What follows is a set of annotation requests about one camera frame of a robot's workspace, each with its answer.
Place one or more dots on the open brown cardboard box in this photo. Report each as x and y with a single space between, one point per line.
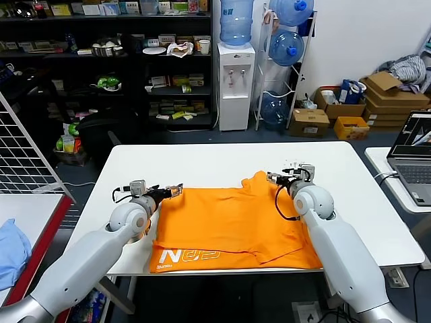
344 111

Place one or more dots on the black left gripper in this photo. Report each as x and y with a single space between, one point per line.
160 194

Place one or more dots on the grey floor power strip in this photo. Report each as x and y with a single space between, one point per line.
400 278

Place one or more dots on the white water dispenser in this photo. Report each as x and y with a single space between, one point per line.
234 109

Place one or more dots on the small white side table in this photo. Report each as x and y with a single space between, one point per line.
380 160

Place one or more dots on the yellow printed cardboard box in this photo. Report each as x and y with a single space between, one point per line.
351 131

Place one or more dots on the black office chair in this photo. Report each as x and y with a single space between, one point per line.
101 133

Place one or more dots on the basket of snack bags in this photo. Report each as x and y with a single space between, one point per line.
69 146

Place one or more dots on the orange t-shirt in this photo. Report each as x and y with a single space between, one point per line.
219 218

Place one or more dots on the cola bottle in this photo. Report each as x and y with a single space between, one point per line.
38 9

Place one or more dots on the white plate with black symbol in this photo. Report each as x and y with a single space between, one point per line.
304 313

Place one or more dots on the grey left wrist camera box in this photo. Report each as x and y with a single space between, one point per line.
138 188

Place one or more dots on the pink hanging cloth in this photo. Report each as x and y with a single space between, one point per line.
269 17

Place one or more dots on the grey open laptop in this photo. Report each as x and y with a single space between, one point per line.
412 173

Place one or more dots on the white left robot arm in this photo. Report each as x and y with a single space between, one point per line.
84 255

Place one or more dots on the metal bowl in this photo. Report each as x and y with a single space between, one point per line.
106 50

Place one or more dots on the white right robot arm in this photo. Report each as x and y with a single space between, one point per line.
336 242

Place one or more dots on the yellow flat product box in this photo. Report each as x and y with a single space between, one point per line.
61 10

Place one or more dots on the blue water jug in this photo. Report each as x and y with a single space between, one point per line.
236 25
287 12
285 49
275 111

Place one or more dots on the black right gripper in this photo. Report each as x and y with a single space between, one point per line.
294 180

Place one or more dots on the white flat product box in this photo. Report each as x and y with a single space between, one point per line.
92 9

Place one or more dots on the sealed labelled cardboard box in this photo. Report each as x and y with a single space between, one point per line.
308 124

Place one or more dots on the white metal jug rack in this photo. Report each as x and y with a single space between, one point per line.
258 99

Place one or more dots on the grey striped clothes pile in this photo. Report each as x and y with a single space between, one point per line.
408 67

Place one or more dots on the black shelving unit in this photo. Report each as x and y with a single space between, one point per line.
101 19

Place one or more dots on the large white work table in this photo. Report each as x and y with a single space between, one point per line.
219 158

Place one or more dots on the light blue product box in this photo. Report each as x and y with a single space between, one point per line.
111 8

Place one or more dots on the green medicine box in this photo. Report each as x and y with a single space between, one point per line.
178 115

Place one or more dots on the flat brown cardboard box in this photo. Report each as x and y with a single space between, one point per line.
388 124
388 110
384 117

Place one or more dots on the blue plastic bottle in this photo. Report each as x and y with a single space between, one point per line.
72 44

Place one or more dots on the white paper cup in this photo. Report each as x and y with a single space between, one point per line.
204 46

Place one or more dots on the large open-flap cardboard box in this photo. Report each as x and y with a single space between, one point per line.
398 96

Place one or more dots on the clear plastic container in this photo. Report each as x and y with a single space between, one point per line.
149 7

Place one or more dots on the light blue cloth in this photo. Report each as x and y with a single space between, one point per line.
13 251

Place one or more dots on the grey plastic bag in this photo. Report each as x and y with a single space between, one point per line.
308 103

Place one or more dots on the red-edged white table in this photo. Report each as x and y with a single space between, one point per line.
33 207

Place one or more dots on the white red medicine box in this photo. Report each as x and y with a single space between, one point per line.
160 81

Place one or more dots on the white plastic food bag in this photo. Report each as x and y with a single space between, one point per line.
180 49

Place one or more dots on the shiny glass bowl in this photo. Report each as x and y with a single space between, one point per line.
24 10

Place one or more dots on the blue printed bag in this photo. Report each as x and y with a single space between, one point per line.
349 91

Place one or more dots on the blue printed package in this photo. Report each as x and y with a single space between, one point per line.
91 306

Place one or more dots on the scattered dark crumbs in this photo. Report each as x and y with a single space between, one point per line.
292 163

